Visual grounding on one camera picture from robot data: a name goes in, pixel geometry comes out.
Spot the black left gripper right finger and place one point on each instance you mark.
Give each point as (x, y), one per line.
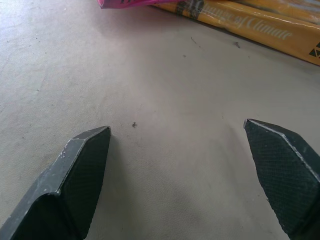
(282, 175)

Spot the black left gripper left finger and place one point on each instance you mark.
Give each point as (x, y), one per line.
(75, 175)

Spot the yellow Change of Climate book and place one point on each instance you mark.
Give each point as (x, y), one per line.
(252, 22)

